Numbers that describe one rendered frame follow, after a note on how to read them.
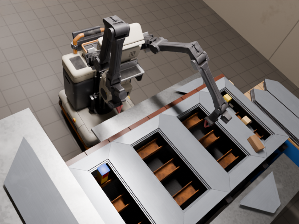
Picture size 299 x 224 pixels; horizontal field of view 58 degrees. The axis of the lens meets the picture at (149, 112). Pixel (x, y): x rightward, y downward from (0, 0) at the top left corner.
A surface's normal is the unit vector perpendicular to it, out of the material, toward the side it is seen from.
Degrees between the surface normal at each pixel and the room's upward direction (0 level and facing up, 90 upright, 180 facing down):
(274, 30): 90
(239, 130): 0
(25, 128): 0
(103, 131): 0
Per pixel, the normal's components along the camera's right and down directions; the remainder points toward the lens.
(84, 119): 0.19, -0.56
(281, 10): -0.81, 0.37
